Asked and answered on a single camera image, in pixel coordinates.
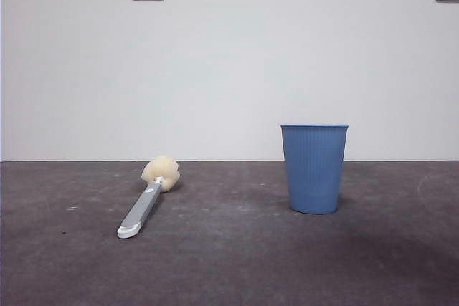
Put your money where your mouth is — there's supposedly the grey handled sponge cup brush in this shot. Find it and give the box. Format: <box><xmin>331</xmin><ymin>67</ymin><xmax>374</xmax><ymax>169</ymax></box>
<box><xmin>116</xmin><ymin>155</ymin><xmax>180</xmax><ymax>239</ymax></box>

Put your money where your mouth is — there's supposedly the blue ribbed plastic cup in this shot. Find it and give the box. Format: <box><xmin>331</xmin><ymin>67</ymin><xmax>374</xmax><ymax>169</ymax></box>
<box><xmin>280</xmin><ymin>123</ymin><xmax>349</xmax><ymax>216</ymax></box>

